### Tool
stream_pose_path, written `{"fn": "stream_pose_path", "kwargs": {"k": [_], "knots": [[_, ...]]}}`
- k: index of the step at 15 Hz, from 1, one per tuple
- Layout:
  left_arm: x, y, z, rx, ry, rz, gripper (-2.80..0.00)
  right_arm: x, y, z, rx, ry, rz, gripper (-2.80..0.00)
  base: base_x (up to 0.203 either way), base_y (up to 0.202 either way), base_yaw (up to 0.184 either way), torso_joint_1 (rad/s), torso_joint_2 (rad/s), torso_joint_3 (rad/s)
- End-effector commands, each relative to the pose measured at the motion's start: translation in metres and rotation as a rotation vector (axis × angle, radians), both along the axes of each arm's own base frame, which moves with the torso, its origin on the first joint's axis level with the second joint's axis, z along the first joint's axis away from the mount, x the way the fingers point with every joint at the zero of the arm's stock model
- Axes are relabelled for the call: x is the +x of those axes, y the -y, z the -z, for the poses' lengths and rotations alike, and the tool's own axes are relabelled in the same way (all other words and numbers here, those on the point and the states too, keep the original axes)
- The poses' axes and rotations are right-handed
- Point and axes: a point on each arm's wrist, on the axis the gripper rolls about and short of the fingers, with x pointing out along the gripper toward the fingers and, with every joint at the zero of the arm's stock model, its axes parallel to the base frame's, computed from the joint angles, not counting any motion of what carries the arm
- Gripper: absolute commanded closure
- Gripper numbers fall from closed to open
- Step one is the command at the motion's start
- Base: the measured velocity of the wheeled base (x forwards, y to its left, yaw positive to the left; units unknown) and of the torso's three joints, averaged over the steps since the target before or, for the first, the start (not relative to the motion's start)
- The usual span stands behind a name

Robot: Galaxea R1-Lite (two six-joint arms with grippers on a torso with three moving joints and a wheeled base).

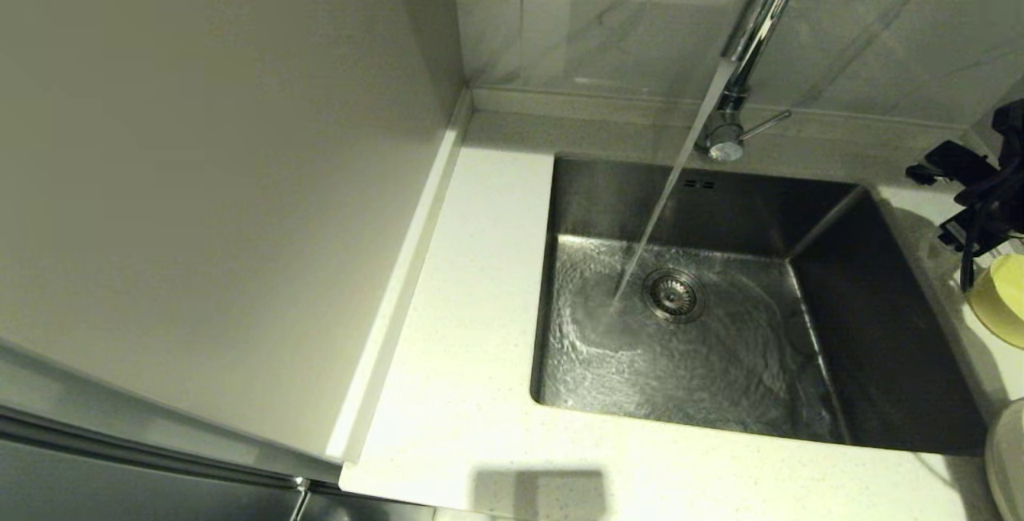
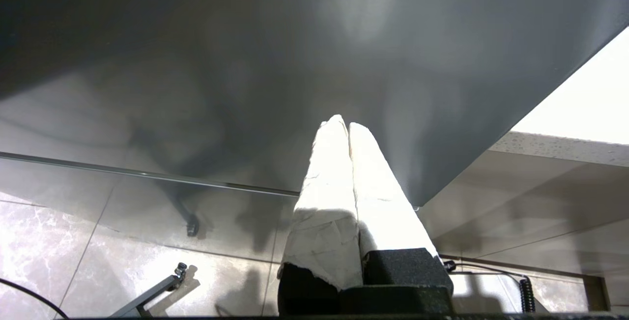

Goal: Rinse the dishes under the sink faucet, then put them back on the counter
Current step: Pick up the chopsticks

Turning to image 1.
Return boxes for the pale yellow bowl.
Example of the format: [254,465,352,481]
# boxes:
[968,253,1024,348]

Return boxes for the round cream plate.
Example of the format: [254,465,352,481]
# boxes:
[986,399,1024,521]

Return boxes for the thin chrome faucet lever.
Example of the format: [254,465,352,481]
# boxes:
[740,110,793,142]

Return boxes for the stainless steel sink basin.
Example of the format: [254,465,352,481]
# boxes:
[530,153,1001,458]

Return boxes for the tall chrome faucet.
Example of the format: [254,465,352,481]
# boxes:
[694,0,817,163]

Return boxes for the round metal drain strainer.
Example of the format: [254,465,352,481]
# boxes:
[642,267,708,324]

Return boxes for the tall pale cabinet side panel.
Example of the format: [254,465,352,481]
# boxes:
[0,0,466,462]

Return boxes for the metal cabinet trim strip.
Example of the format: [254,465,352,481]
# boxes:
[0,397,309,491]

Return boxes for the dark glossy cabinet door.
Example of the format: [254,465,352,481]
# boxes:
[0,425,437,521]

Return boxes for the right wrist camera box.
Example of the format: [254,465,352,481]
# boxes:
[906,139,999,186]

